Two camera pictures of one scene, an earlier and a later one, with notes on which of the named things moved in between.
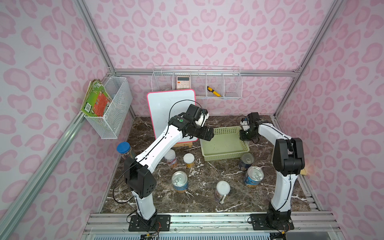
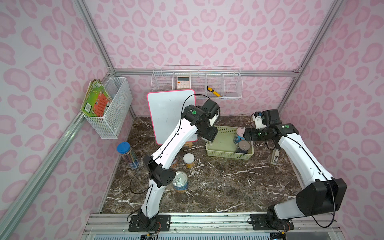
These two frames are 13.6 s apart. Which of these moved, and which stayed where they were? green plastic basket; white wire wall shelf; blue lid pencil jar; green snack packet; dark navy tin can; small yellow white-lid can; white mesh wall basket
Moved: dark navy tin can; green plastic basket
Stayed: small yellow white-lid can; green snack packet; white wire wall shelf; blue lid pencil jar; white mesh wall basket
